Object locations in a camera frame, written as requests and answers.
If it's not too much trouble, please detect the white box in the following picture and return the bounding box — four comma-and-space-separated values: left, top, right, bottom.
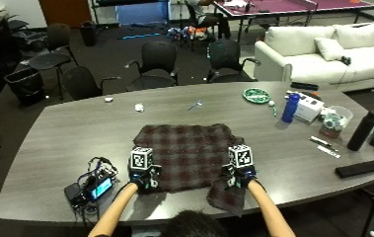
293, 96, 327, 123

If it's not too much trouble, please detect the black flat device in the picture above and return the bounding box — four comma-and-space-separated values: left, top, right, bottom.
289, 81, 321, 92

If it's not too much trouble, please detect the purple table-tennis table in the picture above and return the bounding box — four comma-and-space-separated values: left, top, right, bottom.
212, 0, 374, 43

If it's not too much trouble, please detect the white marker cube right glove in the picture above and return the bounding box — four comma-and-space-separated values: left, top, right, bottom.
228, 143, 256, 169

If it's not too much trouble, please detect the person's right hand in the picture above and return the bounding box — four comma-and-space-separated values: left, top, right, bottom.
222, 163, 257, 191

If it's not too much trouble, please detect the blue water bottle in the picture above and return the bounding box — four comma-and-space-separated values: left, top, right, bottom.
281, 93, 303, 124

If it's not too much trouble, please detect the white sofa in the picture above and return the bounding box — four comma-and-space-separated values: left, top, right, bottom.
254, 21, 374, 93

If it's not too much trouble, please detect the small silver tool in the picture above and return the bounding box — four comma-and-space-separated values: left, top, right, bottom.
187, 100, 206, 112

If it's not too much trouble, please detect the white marker cube glove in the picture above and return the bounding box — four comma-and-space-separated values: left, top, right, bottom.
130, 146, 155, 172
228, 143, 256, 169

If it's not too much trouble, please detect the white marker cube left glove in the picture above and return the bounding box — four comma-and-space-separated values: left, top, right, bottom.
130, 146, 155, 172

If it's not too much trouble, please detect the green pen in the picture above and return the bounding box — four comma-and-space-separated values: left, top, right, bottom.
268, 100, 279, 118

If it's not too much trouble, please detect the black water bottle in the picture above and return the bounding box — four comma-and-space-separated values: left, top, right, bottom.
345, 110, 374, 152

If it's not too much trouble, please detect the clear plastic container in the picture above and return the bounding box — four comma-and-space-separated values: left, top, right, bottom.
319, 105, 355, 139

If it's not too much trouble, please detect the white flat stick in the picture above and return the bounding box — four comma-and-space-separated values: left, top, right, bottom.
317, 144, 341, 159

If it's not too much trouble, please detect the black pen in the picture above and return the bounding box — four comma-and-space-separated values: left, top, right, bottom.
308, 137, 340, 153

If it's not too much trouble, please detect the black trash bin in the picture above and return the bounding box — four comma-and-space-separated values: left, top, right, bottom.
79, 20, 100, 47
3, 66, 47, 108

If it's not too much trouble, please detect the white sofa cushion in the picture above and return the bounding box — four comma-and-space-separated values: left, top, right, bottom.
313, 37, 347, 62

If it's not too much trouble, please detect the black electronic device with screen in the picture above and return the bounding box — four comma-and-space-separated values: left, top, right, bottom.
63, 156, 122, 211

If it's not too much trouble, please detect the dark red plaid cloth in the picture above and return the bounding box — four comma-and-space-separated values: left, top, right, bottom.
132, 122, 248, 217

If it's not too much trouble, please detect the long black case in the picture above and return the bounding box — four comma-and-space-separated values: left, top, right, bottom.
333, 158, 374, 180

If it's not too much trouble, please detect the black office chair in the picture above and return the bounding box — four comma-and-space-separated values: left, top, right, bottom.
28, 23, 79, 101
60, 65, 124, 102
124, 39, 180, 92
206, 39, 263, 84

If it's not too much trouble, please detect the green round plate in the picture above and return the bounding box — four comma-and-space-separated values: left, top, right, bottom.
242, 87, 272, 105

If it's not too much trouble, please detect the the person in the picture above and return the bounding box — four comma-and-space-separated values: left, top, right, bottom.
159, 209, 232, 237

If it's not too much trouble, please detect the person's left hand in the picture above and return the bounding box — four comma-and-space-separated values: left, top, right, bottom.
130, 164, 163, 194

